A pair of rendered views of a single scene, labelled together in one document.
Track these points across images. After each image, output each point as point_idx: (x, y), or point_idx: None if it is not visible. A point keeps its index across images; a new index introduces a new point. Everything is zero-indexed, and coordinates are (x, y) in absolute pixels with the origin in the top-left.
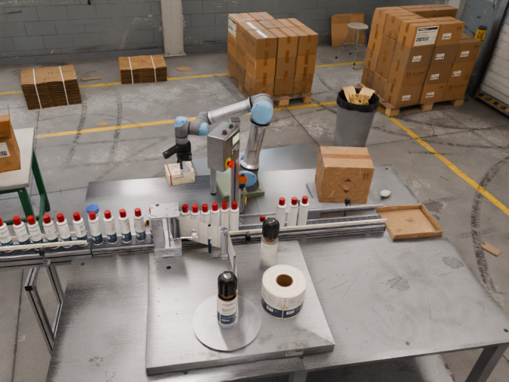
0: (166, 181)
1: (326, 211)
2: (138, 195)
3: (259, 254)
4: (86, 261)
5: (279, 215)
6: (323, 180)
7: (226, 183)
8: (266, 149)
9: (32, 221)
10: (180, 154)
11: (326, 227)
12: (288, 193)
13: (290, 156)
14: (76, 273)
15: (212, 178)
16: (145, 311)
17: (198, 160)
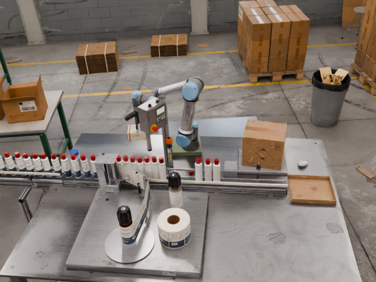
0: None
1: (238, 172)
2: (110, 145)
3: None
4: (59, 188)
5: (196, 171)
6: (243, 147)
7: (175, 143)
8: (219, 118)
9: (25, 156)
10: (136, 118)
11: (234, 184)
12: (221, 155)
13: (236, 126)
14: (50, 195)
15: (146, 138)
16: None
17: None
